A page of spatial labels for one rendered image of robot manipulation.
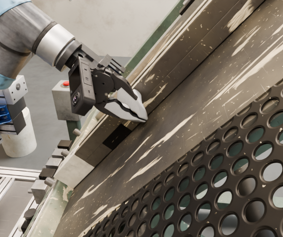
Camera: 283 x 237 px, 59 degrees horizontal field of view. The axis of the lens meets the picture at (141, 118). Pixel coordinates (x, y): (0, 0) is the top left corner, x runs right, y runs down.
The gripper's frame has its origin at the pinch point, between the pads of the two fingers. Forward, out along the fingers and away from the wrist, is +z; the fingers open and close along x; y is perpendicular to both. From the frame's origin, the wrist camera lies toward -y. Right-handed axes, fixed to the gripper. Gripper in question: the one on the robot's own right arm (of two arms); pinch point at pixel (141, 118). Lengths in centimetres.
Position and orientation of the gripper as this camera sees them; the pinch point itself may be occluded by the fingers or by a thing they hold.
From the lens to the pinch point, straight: 53.1
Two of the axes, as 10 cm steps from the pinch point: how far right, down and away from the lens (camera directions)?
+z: 7.7, 5.9, 2.3
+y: 1.5, -5.2, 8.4
